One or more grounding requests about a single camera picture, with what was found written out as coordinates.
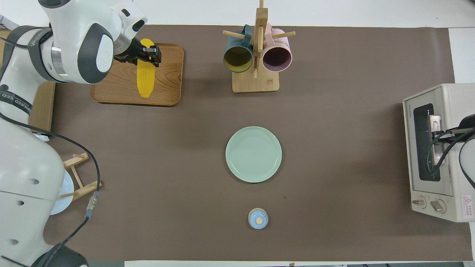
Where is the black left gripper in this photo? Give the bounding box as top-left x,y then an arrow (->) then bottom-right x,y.
114,36 -> 162,68

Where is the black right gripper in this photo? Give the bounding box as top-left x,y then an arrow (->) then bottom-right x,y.
432,114 -> 475,145

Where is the yellow corn cob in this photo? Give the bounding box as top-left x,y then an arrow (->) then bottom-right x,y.
137,38 -> 156,98

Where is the glass oven door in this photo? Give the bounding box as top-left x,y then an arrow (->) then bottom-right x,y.
403,93 -> 456,197

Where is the light green plate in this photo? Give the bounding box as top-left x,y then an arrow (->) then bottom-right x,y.
225,126 -> 282,183

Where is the white toaster oven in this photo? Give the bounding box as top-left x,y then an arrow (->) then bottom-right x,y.
403,83 -> 475,223

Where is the wooden serving tray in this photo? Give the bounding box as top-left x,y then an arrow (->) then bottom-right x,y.
90,43 -> 184,107

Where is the dark blue mug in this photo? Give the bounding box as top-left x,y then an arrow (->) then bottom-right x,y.
223,24 -> 254,73

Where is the brown table mat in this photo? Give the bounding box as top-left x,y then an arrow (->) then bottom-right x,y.
30,25 -> 472,262

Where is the wooden mug tree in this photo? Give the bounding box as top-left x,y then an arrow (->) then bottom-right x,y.
223,0 -> 296,93

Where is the pink mug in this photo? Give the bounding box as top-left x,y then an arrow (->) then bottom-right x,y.
262,23 -> 293,73

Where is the wooden plate rack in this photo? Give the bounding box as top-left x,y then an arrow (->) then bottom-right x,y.
61,152 -> 102,202

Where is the light blue plate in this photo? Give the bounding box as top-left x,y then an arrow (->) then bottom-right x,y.
50,169 -> 75,215

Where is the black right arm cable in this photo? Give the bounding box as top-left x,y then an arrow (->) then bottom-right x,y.
427,130 -> 466,177

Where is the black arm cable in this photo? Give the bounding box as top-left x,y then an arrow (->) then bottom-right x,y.
0,111 -> 101,267
427,130 -> 466,177

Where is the wire and wood shelf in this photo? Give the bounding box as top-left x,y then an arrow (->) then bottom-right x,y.
0,15 -> 56,136

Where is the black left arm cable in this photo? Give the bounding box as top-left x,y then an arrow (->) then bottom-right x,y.
0,111 -> 101,267

